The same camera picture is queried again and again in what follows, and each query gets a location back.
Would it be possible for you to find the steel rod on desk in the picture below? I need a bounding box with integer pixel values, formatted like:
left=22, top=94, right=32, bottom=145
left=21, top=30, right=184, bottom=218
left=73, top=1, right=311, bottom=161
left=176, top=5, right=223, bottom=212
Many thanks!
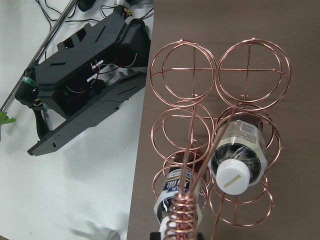
left=0, top=0, right=78, bottom=113

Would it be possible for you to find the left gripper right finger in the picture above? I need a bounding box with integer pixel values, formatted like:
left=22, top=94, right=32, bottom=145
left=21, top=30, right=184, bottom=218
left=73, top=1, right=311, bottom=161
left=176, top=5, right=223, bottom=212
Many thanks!
left=197, top=232, right=205, bottom=240

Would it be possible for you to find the copper wire bottle basket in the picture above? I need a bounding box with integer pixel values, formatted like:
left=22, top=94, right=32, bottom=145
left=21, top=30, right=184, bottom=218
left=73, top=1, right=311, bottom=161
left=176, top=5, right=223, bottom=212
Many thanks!
left=148, top=38, right=292, bottom=240

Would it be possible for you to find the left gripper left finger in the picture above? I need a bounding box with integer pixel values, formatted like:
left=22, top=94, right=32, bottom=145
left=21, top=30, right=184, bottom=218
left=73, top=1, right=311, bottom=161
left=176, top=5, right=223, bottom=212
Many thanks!
left=149, top=232, right=161, bottom=240

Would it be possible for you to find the tea bottle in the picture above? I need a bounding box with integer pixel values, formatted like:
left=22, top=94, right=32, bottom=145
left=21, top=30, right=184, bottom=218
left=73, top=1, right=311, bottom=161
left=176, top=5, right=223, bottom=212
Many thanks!
left=208, top=115, right=268, bottom=195
left=153, top=152, right=203, bottom=240

